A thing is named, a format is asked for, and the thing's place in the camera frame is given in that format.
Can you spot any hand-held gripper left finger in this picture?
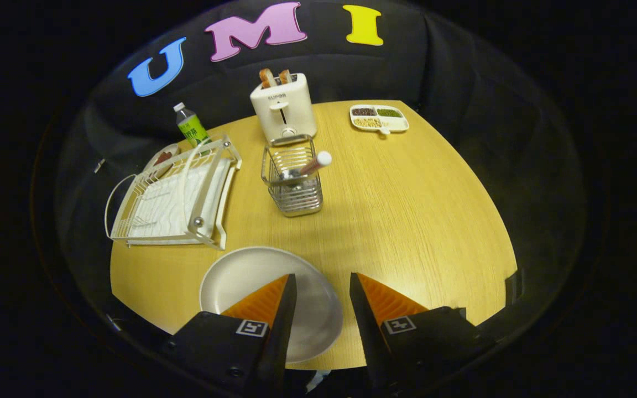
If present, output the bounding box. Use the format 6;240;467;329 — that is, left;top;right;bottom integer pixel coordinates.
158;273;298;397

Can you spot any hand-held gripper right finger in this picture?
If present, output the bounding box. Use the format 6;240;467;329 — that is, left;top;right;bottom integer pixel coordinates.
349;272;498;397

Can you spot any large beige plate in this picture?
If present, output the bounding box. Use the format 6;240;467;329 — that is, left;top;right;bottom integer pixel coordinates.
199;246;344;364

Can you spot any white wire dish rack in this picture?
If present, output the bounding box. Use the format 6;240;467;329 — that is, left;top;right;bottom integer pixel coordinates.
104;134;243;251

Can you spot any metal wire basket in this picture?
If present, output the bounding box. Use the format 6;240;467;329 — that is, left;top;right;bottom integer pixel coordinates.
260;134;325;217

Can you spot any spoon with brown handle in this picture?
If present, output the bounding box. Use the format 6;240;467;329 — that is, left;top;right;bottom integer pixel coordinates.
280;151;333;183

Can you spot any white divided bean dish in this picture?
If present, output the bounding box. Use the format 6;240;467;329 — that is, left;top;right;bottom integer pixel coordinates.
349;104;410;135

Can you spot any small grey plate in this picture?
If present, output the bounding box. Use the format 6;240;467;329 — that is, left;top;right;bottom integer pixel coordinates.
143;143;182;175

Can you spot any green label water bottle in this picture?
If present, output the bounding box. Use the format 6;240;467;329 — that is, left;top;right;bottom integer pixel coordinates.
173;102;212;149

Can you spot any cream toaster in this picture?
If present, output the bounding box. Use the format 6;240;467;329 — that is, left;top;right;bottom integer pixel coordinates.
249;73;318;145

